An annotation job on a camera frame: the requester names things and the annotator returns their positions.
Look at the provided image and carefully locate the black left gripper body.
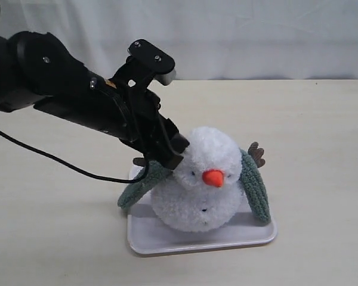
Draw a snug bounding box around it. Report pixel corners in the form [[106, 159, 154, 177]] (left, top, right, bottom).
[[89, 58, 180, 158]]

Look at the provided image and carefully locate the green knitted scarf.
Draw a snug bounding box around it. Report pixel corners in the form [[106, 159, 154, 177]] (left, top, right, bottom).
[[117, 141, 271, 224]]

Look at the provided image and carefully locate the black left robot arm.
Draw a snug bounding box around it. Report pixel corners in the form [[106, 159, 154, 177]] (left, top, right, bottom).
[[0, 31, 189, 170]]

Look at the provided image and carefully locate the white plush snowman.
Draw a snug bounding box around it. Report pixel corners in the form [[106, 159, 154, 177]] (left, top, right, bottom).
[[147, 126, 248, 232]]

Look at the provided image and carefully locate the white square plastic tray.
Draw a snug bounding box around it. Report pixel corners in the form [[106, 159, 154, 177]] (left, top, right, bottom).
[[126, 194, 278, 256]]

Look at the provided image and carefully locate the white backdrop curtain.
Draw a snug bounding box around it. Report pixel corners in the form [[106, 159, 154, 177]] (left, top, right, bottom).
[[0, 0, 358, 80]]

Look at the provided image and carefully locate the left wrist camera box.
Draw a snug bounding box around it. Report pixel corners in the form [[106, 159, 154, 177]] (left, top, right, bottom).
[[128, 39, 176, 86]]

